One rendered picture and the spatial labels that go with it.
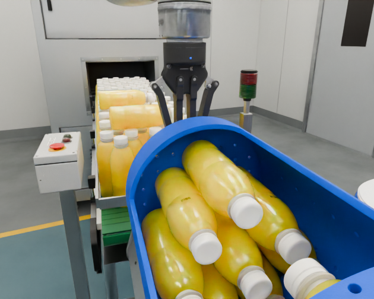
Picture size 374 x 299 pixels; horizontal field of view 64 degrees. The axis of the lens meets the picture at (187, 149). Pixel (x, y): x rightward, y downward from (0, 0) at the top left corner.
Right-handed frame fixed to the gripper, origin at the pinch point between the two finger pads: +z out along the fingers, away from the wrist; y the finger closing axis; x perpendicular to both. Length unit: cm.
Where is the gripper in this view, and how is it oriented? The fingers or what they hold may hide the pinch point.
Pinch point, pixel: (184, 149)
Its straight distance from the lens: 59.7
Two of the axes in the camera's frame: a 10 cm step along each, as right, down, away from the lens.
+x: 2.7, 3.4, -9.0
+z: 0.0, 9.4, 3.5
